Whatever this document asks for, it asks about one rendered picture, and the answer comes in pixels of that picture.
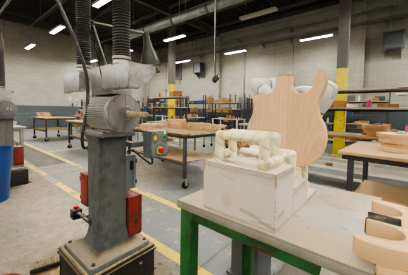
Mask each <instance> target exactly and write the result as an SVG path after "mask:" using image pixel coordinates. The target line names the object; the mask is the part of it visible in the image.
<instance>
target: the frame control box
mask: <svg viewBox="0 0 408 275"><path fill-rule="evenodd" d="M155 131H156V132H157V135H154V132H155ZM163 131H166V130H150V131H143V156H141V155H140V154H139V153H138V152H137V151H135V150H133V149H130V150H129V152H128V153H127V155H131V151H132V152H134V153H136V154H137V155H138V156H139V157H141V158H142V159H143V160H144V161H145V162H147V163H148V164H150V165H152V164H153V162H154V158H157V157H164V156H167V151H168V131H166V134H163ZM164 135H165V136H166V139H164V138H163V136H164ZM155 136H156V137H157V139H156V140H154V137H155ZM160 148H163V149H164V151H163V153H159V149H160ZM144 157H146V158H150V159H151V162H149V161H147V159H145V158H144Z"/></svg>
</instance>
